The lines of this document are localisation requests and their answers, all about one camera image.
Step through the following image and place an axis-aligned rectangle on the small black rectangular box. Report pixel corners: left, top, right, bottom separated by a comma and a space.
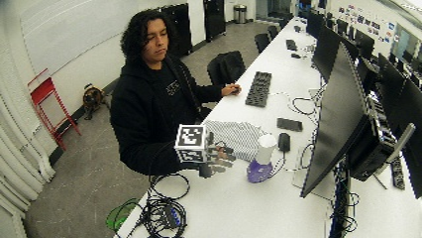
276, 117, 305, 133

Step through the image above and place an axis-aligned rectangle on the brown dog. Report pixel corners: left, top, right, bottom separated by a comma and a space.
80, 82, 107, 121

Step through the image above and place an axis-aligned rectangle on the purple cloth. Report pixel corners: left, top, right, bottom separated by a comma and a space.
245, 159, 275, 184

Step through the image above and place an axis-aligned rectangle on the large black monitor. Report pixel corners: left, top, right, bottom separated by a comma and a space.
300, 42, 375, 199

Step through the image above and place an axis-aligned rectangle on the white marker cube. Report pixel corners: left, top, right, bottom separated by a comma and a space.
174, 123, 211, 164

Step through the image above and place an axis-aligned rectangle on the red folding step stool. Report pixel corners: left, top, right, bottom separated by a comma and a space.
27, 67, 83, 152

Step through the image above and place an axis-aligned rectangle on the the person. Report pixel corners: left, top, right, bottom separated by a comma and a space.
108, 9, 243, 177

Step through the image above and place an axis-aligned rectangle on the striped white cloth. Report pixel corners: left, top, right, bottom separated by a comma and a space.
204, 119, 268, 163

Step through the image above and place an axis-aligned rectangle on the coiled black cable bundle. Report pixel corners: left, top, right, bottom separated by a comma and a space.
139, 172, 193, 238

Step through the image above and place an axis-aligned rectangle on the silver trash can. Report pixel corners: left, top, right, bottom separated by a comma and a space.
232, 3, 248, 25

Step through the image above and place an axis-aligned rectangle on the white cylindrical bottle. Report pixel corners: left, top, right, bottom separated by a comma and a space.
255, 133, 279, 166

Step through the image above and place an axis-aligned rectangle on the black cabinet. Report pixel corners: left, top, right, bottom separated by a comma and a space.
203, 0, 227, 43

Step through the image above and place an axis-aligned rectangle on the green cable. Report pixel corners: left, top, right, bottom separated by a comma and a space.
104, 197, 142, 232

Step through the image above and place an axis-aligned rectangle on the black office chair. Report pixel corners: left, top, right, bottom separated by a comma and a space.
253, 33, 272, 55
207, 50, 248, 87

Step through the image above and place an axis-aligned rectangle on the black computer mouse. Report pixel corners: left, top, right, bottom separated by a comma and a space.
277, 132, 292, 153

